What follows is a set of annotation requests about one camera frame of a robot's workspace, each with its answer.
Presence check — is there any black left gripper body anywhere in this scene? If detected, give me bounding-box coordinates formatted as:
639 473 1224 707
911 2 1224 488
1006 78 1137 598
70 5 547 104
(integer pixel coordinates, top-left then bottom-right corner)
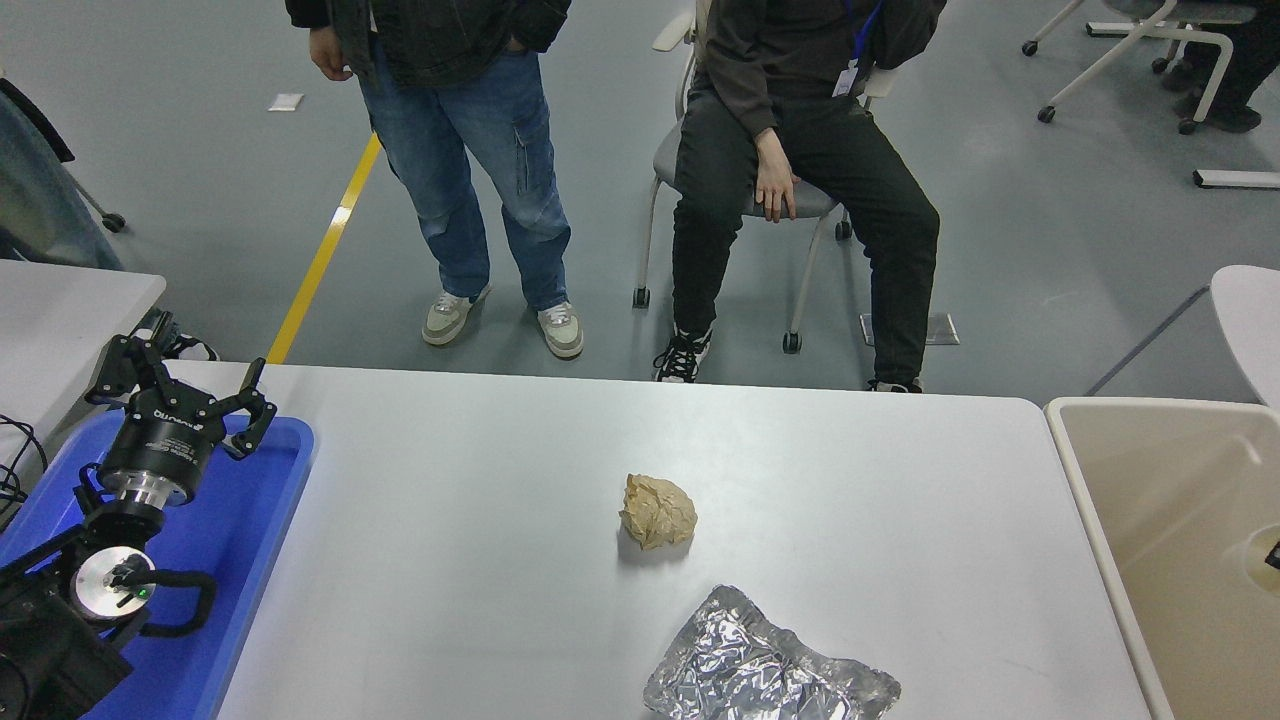
100 390 229 486

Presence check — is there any tan paper ball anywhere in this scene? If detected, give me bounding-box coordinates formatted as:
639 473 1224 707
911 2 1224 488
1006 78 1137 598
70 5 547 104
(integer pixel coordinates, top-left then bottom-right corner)
618 473 699 551

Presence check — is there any foil tray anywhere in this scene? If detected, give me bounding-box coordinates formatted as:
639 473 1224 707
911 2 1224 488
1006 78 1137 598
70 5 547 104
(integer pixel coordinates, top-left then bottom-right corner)
643 585 901 720

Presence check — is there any white paper cup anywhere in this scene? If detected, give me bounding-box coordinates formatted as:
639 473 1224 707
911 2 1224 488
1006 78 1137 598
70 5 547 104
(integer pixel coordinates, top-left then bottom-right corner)
1243 522 1280 601

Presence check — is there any person's right hand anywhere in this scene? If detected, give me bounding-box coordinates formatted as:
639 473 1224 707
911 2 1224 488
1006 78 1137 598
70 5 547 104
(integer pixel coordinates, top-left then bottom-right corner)
752 130 801 225
308 27 354 83

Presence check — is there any white side table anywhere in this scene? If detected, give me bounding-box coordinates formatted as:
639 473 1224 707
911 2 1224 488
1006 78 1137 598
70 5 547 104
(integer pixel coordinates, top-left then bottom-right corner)
0 260 166 471

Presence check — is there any blue plastic tray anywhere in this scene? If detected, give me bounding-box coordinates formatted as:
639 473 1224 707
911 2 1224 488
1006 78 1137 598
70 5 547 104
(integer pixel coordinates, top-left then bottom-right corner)
0 410 316 720

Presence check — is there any chair leg with black caster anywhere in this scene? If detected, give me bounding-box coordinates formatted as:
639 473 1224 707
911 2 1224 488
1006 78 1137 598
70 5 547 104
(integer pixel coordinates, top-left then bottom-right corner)
70 175 128 234

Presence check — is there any person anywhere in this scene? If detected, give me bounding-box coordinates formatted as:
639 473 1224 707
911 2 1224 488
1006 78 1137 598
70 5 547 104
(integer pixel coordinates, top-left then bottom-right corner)
1163 0 1280 134
655 0 948 393
0 75 219 363
285 0 584 359

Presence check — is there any yellow floor tape line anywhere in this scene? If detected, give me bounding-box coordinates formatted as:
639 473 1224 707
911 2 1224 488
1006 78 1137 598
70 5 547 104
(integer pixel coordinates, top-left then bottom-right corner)
265 135 381 364

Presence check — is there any grey chair with casters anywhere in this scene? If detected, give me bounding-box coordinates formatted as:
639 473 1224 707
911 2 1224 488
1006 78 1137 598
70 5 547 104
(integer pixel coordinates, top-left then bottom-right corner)
631 0 901 357

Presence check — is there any large pale plastic bin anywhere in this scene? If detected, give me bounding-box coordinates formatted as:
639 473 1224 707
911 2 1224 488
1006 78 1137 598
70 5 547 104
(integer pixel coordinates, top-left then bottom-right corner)
1043 397 1280 720

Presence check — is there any white round table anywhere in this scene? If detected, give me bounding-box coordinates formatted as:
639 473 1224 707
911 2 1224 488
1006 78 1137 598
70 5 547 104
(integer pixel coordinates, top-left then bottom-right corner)
1208 264 1280 409

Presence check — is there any white metal floor bar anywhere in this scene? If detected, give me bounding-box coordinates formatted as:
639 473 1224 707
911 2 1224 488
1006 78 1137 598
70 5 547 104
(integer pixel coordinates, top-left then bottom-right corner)
1191 168 1280 189

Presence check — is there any black cable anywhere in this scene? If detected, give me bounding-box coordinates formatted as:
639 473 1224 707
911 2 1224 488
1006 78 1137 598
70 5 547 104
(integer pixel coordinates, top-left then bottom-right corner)
0 415 49 531

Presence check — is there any blue lanyard with badge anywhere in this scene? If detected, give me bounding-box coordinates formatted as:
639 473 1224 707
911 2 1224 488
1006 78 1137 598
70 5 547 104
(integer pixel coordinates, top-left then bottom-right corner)
832 0 886 99

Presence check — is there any white frame office chair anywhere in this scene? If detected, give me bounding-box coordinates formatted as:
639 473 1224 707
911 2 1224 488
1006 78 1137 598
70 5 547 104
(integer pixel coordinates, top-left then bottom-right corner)
1022 0 1261 136

